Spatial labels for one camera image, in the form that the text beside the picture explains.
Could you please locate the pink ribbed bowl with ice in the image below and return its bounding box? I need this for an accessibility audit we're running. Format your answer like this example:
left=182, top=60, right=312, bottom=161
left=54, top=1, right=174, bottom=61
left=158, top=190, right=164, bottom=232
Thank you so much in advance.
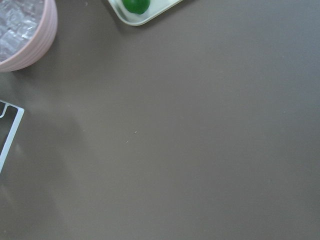
left=0, top=0, right=58, bottom=73

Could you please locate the cream plastic tray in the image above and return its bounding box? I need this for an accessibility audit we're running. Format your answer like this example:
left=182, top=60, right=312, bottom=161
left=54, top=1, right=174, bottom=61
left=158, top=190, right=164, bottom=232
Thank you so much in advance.
left=108, top=0, right=182, bottom=27

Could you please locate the green lime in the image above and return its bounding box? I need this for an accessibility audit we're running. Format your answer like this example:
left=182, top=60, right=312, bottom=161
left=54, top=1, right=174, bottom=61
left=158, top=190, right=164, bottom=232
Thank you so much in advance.
left=122, top=0, right=151, bottom=15

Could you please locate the white wire cup rack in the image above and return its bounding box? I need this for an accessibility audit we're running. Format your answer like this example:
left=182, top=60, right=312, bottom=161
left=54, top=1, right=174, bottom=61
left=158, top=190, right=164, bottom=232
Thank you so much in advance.
left=0, top=100, right=25, bottom=171

